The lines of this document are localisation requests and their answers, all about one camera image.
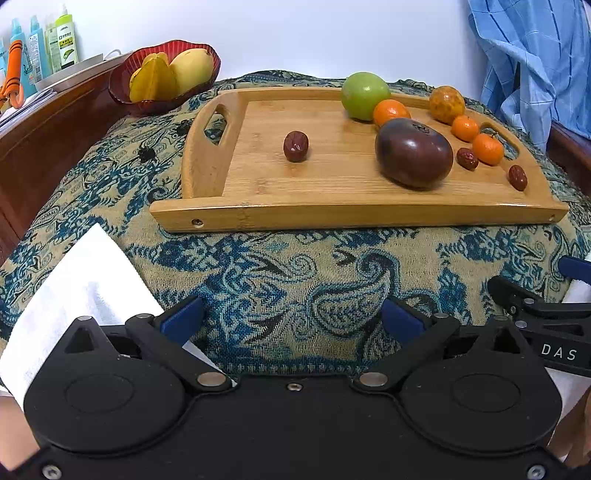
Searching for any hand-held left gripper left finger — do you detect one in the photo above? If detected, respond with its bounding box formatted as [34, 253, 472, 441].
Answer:
[46, 296, 234, 396]

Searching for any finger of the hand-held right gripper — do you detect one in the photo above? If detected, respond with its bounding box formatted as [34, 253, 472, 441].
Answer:
[558, 257, 591, 278]
[488, 275, 591, 326]

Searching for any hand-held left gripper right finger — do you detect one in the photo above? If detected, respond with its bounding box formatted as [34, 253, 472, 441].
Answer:
[352, 296, 539, 396]

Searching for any mandarin with green stem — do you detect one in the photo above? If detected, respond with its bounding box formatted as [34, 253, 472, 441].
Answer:
[471, 130, 505, 166]

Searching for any wooden serving tray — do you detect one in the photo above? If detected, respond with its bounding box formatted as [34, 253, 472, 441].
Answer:
[148, 85, 570, 233]

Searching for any dark purple round fruit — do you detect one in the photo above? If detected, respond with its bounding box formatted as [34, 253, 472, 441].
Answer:
[374, 117, 455, 189]

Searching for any small orange mandarin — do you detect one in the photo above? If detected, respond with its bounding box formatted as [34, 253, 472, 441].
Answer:
[372, 99, 412, 129]
[451, 115, 481, 143]

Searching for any large mottled orange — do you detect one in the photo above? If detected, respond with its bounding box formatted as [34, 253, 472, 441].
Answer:
[429, 86, 466, 126]

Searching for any green apple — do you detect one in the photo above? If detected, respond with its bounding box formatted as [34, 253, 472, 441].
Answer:
[342, 71, 392, 123]

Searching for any person's right leg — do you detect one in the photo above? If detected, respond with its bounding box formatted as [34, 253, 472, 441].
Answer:
[549, 399, 591, 463]

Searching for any person's leg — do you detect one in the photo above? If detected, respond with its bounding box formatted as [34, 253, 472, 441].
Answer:
[0, 395, 41, 461]
[549, 399, 591, 463]

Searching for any blue patterned paisley cloth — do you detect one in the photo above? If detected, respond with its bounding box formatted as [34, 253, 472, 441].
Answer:
[0, 69, 591, 378]

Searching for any white towel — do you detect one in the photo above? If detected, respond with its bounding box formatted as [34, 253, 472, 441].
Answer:
[0, 223, 591, 417]

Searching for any person's left leg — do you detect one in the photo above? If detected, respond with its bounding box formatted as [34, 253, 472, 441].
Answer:
[0, 395, 41, 461]

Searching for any blue checked cloth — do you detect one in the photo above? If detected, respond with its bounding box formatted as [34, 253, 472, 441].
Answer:
[468, 0, 591, 154]

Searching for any brown wooden cabinet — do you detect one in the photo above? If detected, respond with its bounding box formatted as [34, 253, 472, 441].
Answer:
[0, 52, 136, 269]

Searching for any red fruit bowl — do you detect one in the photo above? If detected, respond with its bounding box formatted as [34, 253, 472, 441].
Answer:
[108, 40, 221, 116]

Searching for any yellow starfruit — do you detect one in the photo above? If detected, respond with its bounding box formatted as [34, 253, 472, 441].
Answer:
[128, 52, 179, 103]

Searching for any yellow mango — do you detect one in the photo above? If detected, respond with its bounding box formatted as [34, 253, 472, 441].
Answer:
[168, 48, 214, 96]

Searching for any stack of papers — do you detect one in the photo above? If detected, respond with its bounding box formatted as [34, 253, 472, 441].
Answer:
[0, 89, 59, 136]

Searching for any white flat tray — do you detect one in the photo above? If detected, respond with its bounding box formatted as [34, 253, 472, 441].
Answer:
[34, 52, 105, 92]

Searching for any thin pale green bottle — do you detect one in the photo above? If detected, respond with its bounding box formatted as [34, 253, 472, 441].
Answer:
[44, 14, 57, 78]

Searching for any green label bottle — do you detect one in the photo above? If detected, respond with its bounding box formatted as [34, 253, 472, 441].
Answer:
[54, 4, 75, 73]

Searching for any light blue bottle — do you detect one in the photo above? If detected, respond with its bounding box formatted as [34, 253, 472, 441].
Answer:
[28, 16, 45, 85]
[10, 18, 29, 95]

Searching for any orange handled tool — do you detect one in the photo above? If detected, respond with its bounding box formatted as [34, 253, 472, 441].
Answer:
[0, 40, 27, 110]

